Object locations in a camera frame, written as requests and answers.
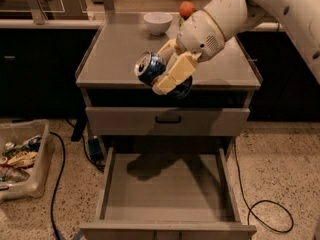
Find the closed top drawer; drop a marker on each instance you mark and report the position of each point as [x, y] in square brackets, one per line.
[166, 121]

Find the white ceramic bowl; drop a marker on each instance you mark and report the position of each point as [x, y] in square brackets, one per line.
[157, 23]

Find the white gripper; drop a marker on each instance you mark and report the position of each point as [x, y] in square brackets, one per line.
[199, 36]

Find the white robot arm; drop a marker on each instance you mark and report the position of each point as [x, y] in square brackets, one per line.
[299, 18]

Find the open middle drawer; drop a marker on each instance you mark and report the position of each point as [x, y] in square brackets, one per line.
[166, 197]

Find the grey drawer cabinet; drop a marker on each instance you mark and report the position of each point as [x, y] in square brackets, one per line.
[106, 78]

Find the clear plastic bin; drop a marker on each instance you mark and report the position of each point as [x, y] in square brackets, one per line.
[18, 133]

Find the blue pepsi can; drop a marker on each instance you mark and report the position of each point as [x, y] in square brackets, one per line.
[150, 66]

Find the orange fruit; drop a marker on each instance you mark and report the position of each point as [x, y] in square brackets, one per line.
[186, 9]

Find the snack items in bin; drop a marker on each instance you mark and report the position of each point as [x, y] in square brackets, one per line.
[16, 159]

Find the blue power adapter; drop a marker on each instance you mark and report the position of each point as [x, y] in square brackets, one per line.
[95, 151]

